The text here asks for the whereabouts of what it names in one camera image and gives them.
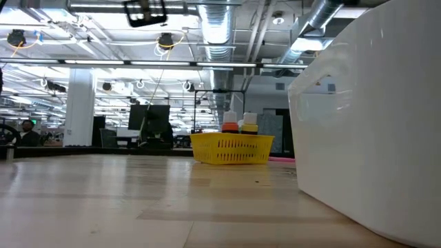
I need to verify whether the yellow plastic basket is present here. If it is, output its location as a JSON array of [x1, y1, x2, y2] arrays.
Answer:
[[189, 132, 276, 165]]

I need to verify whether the black background rig frame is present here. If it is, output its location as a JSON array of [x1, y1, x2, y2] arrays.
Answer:
[[193, 88, 247, 136]]

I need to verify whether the yellow paint bottle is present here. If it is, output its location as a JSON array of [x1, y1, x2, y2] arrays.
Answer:
[[240, 112, 259, 136]]

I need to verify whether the person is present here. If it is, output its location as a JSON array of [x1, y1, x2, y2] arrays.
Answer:
[[19, 119, 41, 148]]

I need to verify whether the gray office chair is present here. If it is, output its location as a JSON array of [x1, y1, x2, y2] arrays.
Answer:
[[99, 127, 119, 148]]

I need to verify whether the white plastic bin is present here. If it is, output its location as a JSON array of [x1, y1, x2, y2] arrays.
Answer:
[[287, 0, 441, 248]]

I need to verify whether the black computer monitor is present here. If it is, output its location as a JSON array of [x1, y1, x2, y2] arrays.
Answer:
[[127, 103, 171, 134]]

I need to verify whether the black ceiling cable reel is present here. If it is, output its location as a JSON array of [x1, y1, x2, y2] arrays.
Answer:
[[6, 28, 27, 48], [157, 32, 175, 51]]

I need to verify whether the orange paint bottle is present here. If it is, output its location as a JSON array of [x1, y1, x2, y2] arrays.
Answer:
[[221, 111, 240, 134]]

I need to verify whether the black cabinet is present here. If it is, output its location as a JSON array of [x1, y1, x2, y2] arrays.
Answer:
[[92, 115, 106, 147]]

